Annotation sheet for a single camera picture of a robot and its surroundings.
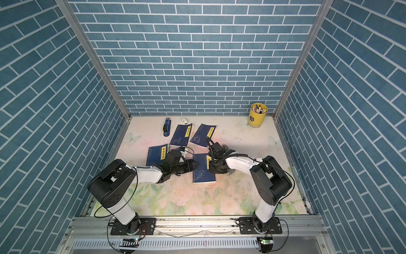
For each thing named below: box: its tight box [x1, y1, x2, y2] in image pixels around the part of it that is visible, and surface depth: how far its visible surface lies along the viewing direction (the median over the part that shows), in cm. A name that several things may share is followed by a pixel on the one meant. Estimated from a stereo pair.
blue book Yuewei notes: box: [189, 123, 217, 148], surface depth 111 cm
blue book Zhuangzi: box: [192, 153, 217, 184], surface depth 92 cm
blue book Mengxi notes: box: [145, 143, 169, 167], surface depth 98 cm
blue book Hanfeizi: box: [169, 123, 193, 147], surface depth 110 cm
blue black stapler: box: [162, 117, 172, 138], surface depth 111 cm
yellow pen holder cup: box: [247, 102, 269, 129], surface depth 110 cm
